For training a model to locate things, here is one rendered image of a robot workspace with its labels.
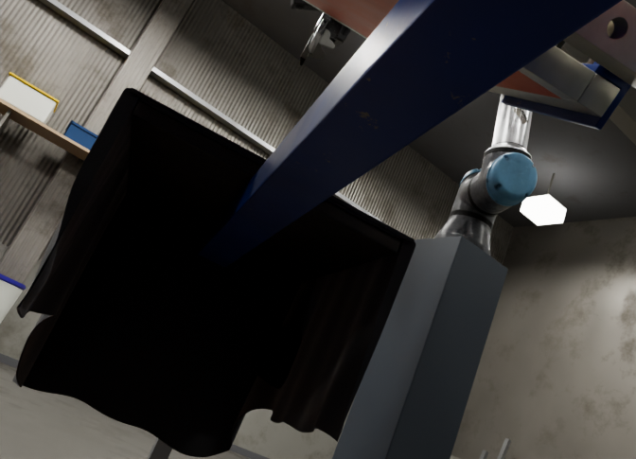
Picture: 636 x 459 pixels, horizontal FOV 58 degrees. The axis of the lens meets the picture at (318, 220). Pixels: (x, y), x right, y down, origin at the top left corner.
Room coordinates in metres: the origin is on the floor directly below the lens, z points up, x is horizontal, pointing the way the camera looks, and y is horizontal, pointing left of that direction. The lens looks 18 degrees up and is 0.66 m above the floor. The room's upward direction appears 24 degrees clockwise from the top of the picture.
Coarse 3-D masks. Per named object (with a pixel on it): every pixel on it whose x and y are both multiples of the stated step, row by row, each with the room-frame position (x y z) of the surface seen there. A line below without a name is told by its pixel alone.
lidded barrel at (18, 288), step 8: (0, 280) 5.59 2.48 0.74; (8, 280) 5.62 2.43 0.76; (0, 288) 5.62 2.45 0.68; (8, 288) 5.67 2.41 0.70; (16, 288) 5.75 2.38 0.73; (24, 288) 5.85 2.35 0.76; (0, 296) 5.66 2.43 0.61; (8, 296) 5.72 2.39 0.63; (16, 296) 5.84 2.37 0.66; (0, 304) 5.70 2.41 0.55; (8, 304) 5.78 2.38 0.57; (0, 312) 5.76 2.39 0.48; (0, 320) 5.84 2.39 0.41
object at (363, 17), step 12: (372, 0) 0.66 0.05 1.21; (384, 0) 0.62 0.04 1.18; (396, 0) 0.58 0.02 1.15; (348, 12) 0.91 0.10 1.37; (360, 12) 0.83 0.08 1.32; (372, 12) 0.76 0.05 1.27; (384, 12) 0.70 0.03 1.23; (348, 24) 1.09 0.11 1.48; (360, 24) 0.98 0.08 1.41; (372, 24) 0.88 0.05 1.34; (516, 72) 0.59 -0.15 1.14; (504, 84) 0.72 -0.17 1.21; (516, 84) 0.67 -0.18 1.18; (528, 84) 0.62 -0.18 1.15; (552, 96) 0.61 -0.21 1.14
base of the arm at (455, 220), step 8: (456, 216) 1.37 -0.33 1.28; (464, 216) 1.36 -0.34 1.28; (472, 216) 1.35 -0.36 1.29; (480, 216) 1.35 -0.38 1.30; (448, 224) 1.38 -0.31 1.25; (456, 224) 1.36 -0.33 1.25; (464, 224) 1.35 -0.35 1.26; (472, 224) 1.34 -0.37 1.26; (480, 224) 1.35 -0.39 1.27; (488, 224) 1.36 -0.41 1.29; (440, 232) 1.38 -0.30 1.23; (448, 232) 1.36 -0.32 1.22; (456, 232) 1.35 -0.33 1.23; (464, 232) 1.35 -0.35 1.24; (472, 232) 1.34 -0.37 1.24; (480, 232) 1.34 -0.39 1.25; (488, 232) 1.36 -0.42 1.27; (472, 240) 1.33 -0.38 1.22; (480, 240) 1.33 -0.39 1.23; (488, 240) 1.36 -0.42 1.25; (480, 248) 1.33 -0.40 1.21; (488, 248) 1.35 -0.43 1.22
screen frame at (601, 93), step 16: (304, 0) 1.13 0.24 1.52; (528, 64) 0.54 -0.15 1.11; (544, 64) 0.54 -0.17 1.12; (560, 64) 0.54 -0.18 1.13; (576, 64) 0.54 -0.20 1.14; (544, 80) 0.55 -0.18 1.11; (560, 80) 0.55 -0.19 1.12; (576, 80) 0.55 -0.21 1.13; (592, 80) 0.55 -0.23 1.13; (512, 96) 0.78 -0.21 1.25; (528, 96) 0.70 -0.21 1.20; (544, 96) 0.63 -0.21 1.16; (560, 96) 0.58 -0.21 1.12; (576, 96) 0.56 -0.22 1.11; (592, 96) 0.56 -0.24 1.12; (608, 96) 0.56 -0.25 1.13; (592, 112) 0.57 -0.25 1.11
